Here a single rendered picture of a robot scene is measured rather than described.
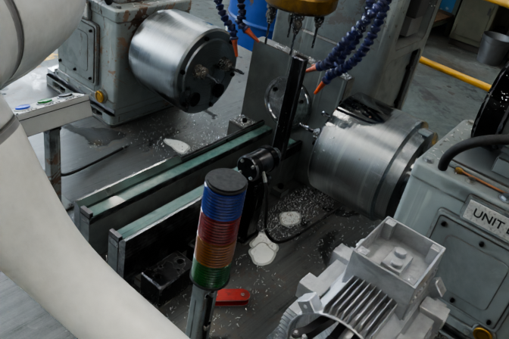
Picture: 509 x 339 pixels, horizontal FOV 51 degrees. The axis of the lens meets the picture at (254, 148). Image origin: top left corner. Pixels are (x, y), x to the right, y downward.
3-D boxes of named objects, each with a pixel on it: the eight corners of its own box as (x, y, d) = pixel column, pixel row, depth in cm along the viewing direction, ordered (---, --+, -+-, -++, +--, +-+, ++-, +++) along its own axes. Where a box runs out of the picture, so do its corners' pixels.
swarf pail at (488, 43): (468, 60, 530) (479, 33, 516) (477, 53, 553) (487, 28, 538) (498, 70, 517) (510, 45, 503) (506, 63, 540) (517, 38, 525)
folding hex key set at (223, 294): (207, 306, 107) (209, 300, 106) (206, 294, 110) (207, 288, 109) (249, 306, 109) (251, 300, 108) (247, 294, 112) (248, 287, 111)
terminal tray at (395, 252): (373, 247, 89) (386, 214, 85) (432, 282, 84) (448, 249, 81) (338, 283, 80) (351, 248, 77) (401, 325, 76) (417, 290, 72)
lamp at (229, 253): (212, 235, 84) (216, 213, 82) (241, 256, 82) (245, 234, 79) (185, 253, 80) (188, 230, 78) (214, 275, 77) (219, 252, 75)
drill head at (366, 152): (323, 150, 145) (347, 67, 132) (465, 228, 126) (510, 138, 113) (268, 185, 127) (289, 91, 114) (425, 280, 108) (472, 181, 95)
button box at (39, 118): (76, 113, 122) (70, 91, 120) (94, 116, 118) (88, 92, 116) (4, 135, 110) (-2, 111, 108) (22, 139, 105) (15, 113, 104)
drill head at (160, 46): (157, 62, 176) (163, -13, 163) (240, 107, 159) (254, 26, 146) (95, 79, 158) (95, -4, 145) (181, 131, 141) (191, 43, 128)
